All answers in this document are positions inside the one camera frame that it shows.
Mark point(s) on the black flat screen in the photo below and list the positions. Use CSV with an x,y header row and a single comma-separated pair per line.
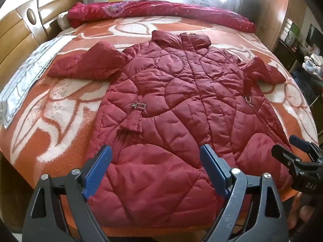
x,y
315,35

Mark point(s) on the silver quilted mat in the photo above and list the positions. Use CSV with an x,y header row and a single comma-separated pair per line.
x,y
25,75

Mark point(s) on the pale pillow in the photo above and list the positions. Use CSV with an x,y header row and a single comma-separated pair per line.
x,y
62,21

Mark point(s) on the wooden wardrobe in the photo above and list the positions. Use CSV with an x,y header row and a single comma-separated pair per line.
x,y
277,10

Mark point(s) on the wooden headboard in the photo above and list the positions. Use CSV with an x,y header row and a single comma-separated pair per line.
x,y
15,35

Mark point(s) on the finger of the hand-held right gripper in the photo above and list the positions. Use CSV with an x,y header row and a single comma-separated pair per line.
x,y
285,155
301,142

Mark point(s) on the orange white floral blanket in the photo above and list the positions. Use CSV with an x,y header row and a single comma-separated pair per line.
x,y
75,111

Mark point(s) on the red quilted coat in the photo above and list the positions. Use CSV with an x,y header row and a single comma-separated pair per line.
x,y
176,105

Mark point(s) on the red floral rolled quilt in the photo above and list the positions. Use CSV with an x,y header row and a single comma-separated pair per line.
x,y
164,10

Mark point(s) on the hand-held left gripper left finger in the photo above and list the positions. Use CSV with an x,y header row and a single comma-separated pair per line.
x,y
98,167

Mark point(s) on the shelf of green boxes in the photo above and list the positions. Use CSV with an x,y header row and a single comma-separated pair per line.
x,y
292,34

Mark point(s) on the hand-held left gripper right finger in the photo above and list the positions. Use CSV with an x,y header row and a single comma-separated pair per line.
x,y
213,167

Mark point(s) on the pile of clothes and bags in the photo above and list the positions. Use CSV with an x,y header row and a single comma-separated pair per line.
x,y
313,60

